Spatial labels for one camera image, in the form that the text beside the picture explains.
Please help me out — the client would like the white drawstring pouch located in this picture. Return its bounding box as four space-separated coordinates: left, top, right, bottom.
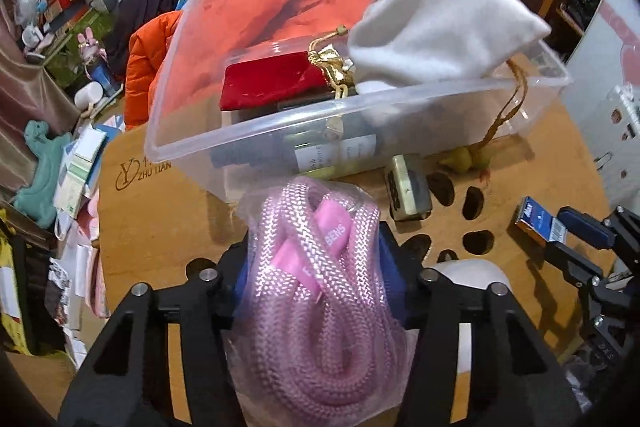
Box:
347 0 551 94

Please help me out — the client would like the red velvet pouch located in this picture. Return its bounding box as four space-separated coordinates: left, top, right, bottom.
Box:
219 25 354 112

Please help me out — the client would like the blue memory card package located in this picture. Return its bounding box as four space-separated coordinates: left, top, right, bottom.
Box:
513 196 567 246

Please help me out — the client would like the green storage box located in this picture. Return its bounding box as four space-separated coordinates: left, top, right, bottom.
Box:
43 9 113 93

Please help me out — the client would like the clear plastic storage bin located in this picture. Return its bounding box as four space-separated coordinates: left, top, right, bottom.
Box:
143 0 573 203

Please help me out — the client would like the pink striped curtain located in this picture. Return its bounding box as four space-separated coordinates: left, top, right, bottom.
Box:
0 0 79 199

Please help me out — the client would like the teal toy horse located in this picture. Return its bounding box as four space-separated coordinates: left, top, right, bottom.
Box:
12 120 72 230

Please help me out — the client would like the pink rope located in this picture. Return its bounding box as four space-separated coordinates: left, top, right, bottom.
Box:
222 175 419 426

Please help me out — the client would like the small gold black box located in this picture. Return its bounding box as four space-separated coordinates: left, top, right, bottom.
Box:
384 154 433 222

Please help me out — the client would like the orange jacket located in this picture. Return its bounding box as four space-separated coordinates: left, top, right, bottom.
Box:
125 0 369 129

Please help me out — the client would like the pile of plush toys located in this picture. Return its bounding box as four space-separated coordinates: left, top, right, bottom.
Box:
21 0 118 53

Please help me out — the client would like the white round lidded container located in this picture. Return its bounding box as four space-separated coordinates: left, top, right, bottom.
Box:
434 258 512 375

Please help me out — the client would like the green spray bottle black cap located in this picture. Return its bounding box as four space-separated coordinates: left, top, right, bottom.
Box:
203 129 387 181

